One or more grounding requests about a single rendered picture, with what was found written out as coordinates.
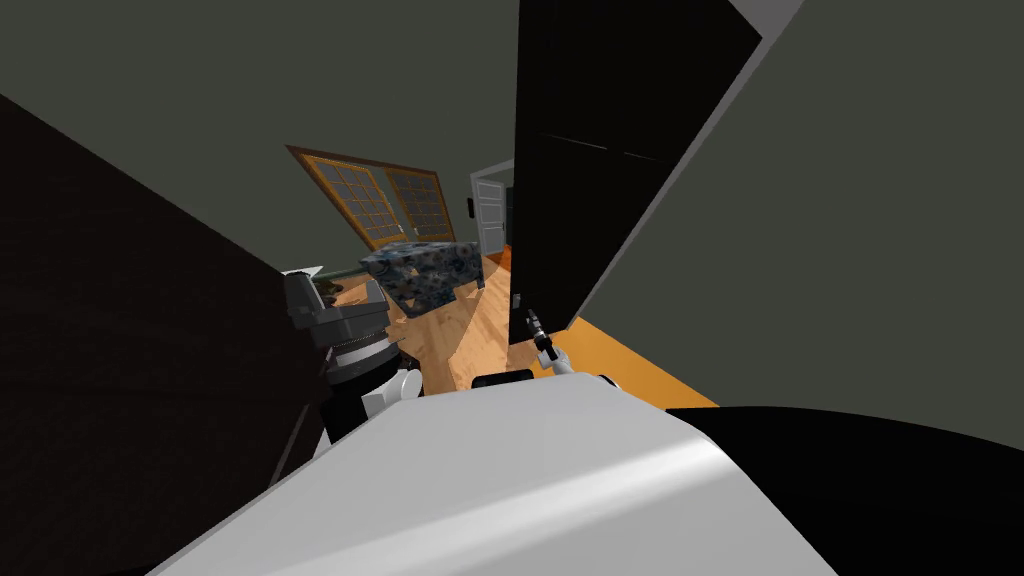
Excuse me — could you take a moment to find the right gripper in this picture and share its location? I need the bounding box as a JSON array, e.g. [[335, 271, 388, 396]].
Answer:
[[524, 312, 560, 362]]

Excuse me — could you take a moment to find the black door leaf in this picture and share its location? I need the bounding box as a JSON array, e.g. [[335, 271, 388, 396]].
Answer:
[[508, 0, 763, 347]]

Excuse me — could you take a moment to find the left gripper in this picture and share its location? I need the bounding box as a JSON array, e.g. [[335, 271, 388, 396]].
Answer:
[[283, 271, 393, 350]]

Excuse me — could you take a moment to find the wooden framed window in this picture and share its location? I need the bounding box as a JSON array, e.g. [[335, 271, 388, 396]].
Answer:
[[284, 144, 458, 252]]

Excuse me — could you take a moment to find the dark brown flat panel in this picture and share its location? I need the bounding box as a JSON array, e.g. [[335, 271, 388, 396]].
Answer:
[[0, 94, 333, 576]]

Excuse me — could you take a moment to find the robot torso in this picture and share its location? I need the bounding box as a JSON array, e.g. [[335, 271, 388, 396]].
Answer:
[[147, 369, 838, 576]]

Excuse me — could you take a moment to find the blue patterned armchair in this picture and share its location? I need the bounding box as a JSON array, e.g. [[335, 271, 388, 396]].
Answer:
[[357, 239, 487, 321]]

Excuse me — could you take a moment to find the white panelled door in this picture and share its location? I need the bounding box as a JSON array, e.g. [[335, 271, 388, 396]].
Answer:
[[471, 177, 508, 257]]

